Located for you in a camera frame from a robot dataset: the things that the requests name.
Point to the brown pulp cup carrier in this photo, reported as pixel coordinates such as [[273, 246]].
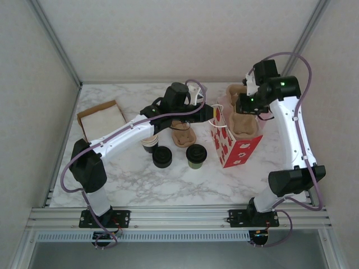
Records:
[[244, 126], [183, 138]]

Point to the red paper gift bag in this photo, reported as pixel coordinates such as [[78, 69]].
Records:
[[241, 152]]

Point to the green coffee cup black lid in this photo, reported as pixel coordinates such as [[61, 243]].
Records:
[[196, 155]]

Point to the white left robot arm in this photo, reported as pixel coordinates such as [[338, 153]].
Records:
[[123, 137]]

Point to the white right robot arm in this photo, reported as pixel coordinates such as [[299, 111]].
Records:
[[291, 131]]

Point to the stacked black paper cups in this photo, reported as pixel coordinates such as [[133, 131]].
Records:
[[148, 144]]

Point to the brown cardboard tray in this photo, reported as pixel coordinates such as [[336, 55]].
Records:
[[95, 107]]

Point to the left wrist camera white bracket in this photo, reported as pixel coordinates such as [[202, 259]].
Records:
[[196, 91]]

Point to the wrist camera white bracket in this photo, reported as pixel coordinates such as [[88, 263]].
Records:
[[250, 85], [196, 91]]

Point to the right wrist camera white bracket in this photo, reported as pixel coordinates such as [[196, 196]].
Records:
[[250, 85]]

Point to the aluminium frame corner post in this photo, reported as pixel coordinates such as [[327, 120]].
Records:
[[311, 28], [56, 42]]

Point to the aluminium mounting rail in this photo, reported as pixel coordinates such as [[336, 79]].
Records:
[[179, 217]]

